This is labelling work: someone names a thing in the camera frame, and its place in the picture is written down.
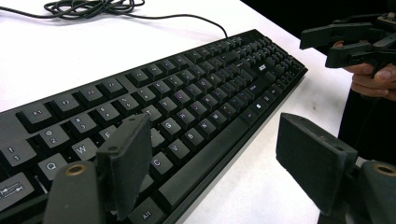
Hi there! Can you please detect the black computer keyboard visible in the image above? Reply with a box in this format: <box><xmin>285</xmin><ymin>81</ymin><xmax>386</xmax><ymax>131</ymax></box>
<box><xmin>0</xmin><ymin>28</ymin><xmax>309</xmax><ymax>224</ymax></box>

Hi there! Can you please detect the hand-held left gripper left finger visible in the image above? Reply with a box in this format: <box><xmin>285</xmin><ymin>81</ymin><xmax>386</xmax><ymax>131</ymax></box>
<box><xmin>95</xmin><ymin>112</ymin><xmax>154</xmax><ymax>221</ymax></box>

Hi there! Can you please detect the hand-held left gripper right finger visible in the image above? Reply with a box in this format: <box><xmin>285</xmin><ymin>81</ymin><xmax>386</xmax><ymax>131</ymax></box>
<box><xmin>276</xmin><ymin>112</ymin><xmax>360</xmax><ymax>217</ymax></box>

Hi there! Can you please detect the black keyboard cable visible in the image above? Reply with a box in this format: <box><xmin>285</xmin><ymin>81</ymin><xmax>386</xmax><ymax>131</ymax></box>
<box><xmin>0</xmin><ymin>0</ymin><xmax>229</xmax><ymax>39</ymax></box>

